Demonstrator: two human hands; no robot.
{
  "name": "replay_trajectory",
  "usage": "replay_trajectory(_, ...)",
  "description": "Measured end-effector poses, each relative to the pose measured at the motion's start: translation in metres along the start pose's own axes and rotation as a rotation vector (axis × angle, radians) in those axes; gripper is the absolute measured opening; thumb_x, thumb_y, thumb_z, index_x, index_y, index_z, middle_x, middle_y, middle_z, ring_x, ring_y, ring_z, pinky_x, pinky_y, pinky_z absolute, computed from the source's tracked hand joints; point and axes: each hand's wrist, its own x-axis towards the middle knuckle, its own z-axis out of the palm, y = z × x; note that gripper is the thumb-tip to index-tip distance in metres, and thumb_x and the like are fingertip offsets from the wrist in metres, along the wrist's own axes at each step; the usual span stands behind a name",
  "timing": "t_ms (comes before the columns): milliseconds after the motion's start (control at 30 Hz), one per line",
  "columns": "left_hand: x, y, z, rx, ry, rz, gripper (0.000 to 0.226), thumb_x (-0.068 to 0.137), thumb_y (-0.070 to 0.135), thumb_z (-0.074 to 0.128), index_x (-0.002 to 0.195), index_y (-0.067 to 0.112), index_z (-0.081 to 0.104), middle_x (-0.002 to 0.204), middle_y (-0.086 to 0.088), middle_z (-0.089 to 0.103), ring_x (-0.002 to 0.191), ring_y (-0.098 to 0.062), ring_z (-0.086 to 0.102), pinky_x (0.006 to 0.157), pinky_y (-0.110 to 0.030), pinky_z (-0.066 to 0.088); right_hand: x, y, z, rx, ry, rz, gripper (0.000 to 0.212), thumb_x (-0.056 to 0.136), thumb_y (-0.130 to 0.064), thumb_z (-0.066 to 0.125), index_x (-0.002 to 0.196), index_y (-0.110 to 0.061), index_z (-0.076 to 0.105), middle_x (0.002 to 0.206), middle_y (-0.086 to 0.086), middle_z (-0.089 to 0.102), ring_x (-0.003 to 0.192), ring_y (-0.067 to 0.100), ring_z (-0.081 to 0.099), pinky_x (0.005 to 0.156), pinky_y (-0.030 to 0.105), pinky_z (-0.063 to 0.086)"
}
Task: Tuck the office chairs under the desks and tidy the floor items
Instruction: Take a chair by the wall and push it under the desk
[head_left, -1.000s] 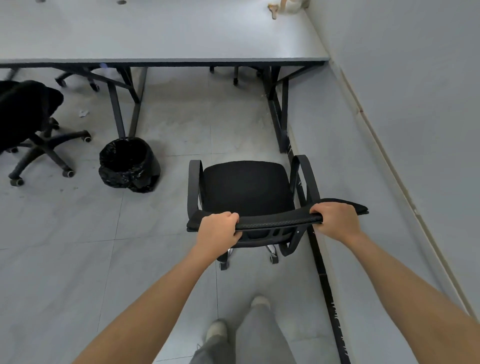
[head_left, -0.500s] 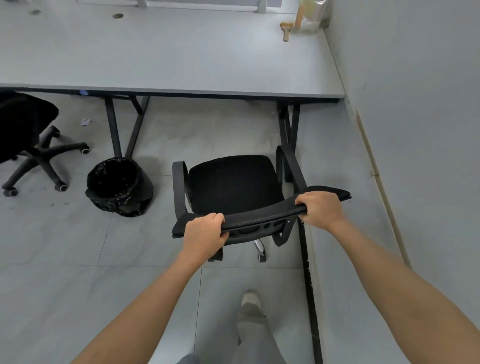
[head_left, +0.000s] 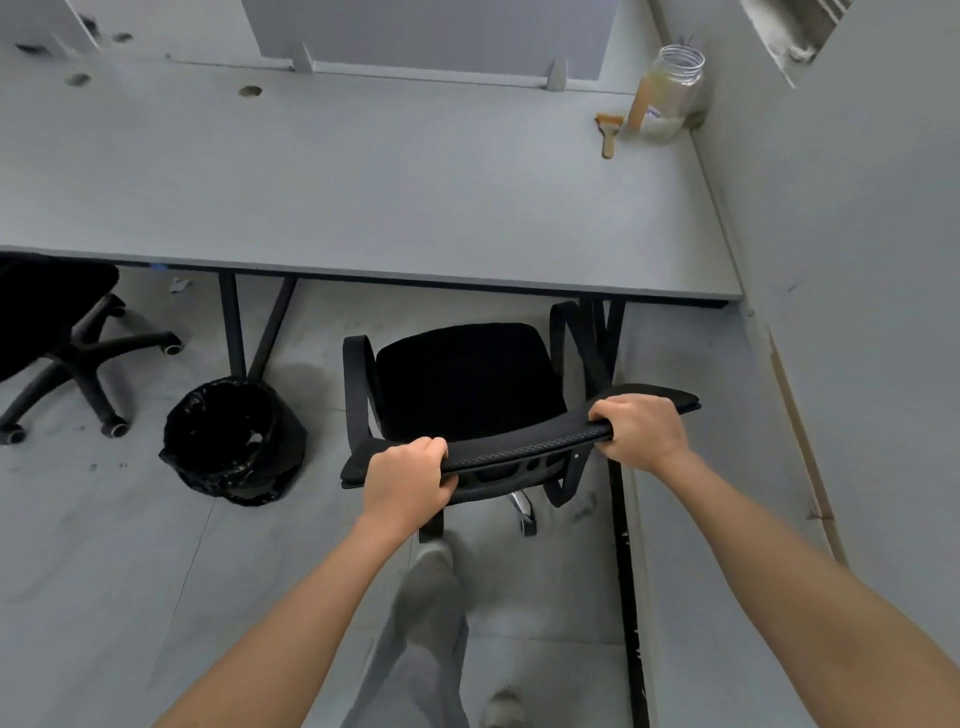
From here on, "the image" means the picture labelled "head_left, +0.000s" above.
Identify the person's left hand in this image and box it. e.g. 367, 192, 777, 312
360, 436, 459, 539

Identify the person's right hand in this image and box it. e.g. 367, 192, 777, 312
587, 393, 692, 474

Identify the black mesh office chair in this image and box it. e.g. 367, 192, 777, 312
340, 300, 703, 544

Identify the person's left forearm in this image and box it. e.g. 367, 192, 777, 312
153, 514, 418, 728

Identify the person's right forearm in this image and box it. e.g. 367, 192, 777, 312
649, 448, 960, 728

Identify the person's grey shoe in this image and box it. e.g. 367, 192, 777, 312
480, 688, 529, 728
408, 538, 456, 586

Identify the black metal desk leg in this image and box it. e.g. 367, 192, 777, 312
579, 297, 627, 399
218, 271, 299, 382

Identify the person's grey trouser leg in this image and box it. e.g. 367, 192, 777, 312
341, 570, 471, 728

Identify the black trash bin with bag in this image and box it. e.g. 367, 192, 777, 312
158, 378, 309, 507

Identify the wooden stick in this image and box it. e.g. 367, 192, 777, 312
626, 75, 657, 134

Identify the clear glass jar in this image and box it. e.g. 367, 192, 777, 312
639, 44, 707, 145

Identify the grey desk divider panel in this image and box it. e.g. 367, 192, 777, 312
240, 0, 622, 93

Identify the black swivel office chair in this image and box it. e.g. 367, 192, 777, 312
0, 252, 185, 447

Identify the wooden handle paint brush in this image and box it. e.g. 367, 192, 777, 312
594, 112, 627, 160

